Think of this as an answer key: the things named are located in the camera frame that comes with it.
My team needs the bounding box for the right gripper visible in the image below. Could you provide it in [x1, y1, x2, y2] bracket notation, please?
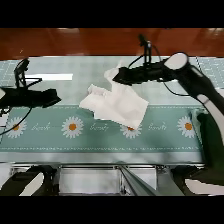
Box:
[112, 63, 168, 86]

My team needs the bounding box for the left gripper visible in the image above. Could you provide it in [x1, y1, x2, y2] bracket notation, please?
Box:
[32, 87, 63, 109]

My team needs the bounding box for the white garment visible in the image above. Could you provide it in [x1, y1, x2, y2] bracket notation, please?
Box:
[78, 61, 150, 131]

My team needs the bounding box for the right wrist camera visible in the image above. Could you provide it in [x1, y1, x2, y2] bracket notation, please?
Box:
[137, 33, 153, 66]

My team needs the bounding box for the black cable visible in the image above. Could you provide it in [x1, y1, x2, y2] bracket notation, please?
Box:
[0, 106, 34, 136]
[150, 43, 192, 98]

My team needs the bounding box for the silver frame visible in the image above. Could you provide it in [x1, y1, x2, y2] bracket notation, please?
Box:
[0, 161, 224, 197]

